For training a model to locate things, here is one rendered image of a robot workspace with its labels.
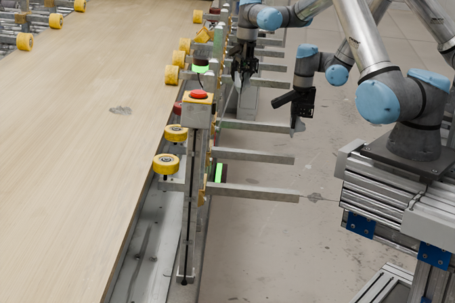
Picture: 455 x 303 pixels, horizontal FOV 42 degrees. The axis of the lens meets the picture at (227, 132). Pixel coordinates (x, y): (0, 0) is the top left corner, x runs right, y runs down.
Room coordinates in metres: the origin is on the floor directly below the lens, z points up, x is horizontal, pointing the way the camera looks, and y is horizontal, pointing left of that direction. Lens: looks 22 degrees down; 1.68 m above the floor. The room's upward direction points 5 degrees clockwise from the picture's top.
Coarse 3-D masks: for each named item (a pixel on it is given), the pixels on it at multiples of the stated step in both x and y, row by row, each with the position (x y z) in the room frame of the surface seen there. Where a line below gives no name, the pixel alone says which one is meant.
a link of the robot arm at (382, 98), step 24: (336, 0) 1.65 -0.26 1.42; (360, 0) 1.62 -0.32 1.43; (360, 24) 1.58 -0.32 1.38; (360, 48) 1.55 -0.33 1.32; (384, 48) 1.55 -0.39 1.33; (360, 72) 1.53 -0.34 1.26; (384, 72) 1.48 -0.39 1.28; (360, 96) 1.48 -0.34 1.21; (384, 96) 1.42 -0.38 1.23; (408, 96) 1.45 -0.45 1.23; (384, 120) 1.42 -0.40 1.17
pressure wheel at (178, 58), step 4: (176, 52) 2.61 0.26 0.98; (180, 52) 2.61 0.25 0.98; (184, 52) 2.61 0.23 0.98; (176, 56) 2.59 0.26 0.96; (180, 56) 2.59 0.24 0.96; (184, 56) 2.60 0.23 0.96; (172, 60) 2.59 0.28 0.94; (176, 60) 2.59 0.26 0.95; (180, 60) 2.59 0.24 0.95; (172, 64) 2.59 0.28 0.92; (176, 64) 2.59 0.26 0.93; (180, 64) 2.59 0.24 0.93; (184, 64) 2.63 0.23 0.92
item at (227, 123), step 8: (216, 120) 2.11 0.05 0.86; (224, 120) 2.11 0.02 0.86; (232, 120) 2.12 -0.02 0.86; (240, 120) 2.13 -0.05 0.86; (248, 120) 2.14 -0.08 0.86; (232, 128) 2.11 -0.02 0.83; (240, 128) 2.11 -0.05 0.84; (248, 128) 2.11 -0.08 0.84; (256, 128) 2.11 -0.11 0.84; (264, 128) 2.11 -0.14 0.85; (272, 128) 2.11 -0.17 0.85; (280, 128) 2.11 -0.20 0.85; (288, 128) 2.11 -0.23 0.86
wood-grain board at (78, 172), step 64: (128, 0) 4.16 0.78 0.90; (0, 64) 2.42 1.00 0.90; (64, 64) 2.51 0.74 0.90; (128, 64) 2.60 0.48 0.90; (0, 128) 1.75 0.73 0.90; (64, 128) 1.80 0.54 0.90; (128, 128) 1.85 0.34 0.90; (0, 192) 1.34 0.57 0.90; (64, 192) 1.37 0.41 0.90; (128, 192) 1.41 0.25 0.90; (0, 256) 1.07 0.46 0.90; (64, 256) 1.09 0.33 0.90
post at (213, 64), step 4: (212, 60) 2.07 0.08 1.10; (216, 60) 2.07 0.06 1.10; (212, 64) 2.07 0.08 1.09; (216, 64) 2.07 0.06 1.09; (212, 68) 2.07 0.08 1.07; (216, 68) 2.07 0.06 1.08; (216, 72) 2.07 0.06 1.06; (216, 76) 2.07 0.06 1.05; (216, 80) 2.07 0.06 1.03; (216, 84) 2.07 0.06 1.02; (216, 88) 2.07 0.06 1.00; (216, 92) 2.10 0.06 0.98; (212, 116) 2.07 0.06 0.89; (212, 120) 2.07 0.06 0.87; (212, 136) 2.07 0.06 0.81
